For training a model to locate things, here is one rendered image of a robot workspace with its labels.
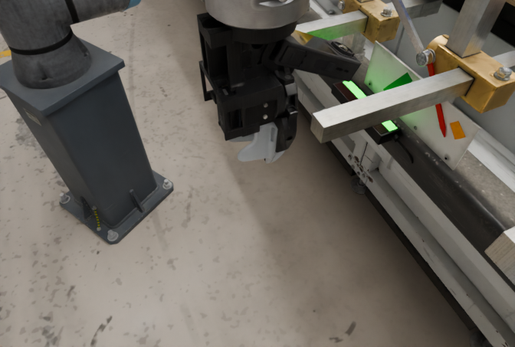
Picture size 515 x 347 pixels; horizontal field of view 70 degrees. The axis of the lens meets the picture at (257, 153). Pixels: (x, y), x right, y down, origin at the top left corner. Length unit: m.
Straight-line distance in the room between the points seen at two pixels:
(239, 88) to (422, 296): 1.12
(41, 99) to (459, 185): 0.92
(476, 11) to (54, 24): 0.86
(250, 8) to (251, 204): 1.17
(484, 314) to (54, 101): 1.24
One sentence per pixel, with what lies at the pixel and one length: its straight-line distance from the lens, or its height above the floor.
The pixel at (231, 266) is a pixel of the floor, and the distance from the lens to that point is 1.30.
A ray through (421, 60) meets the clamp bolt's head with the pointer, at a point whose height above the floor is 0.85.
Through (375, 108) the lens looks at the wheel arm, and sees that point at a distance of 0.51.
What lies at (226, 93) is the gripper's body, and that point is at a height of 0.96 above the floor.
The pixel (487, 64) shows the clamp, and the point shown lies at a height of 0.87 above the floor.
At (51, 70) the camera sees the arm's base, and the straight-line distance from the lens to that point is 1.05.
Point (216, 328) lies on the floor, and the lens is 1.24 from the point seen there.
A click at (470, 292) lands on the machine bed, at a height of 0.17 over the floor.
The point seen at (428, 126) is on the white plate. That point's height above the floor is 0.73.
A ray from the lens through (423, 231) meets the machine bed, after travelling 1.28.
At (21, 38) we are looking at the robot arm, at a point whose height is 0.73.
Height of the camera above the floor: 1.19
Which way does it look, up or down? 49 degrees down
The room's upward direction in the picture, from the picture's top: straight up
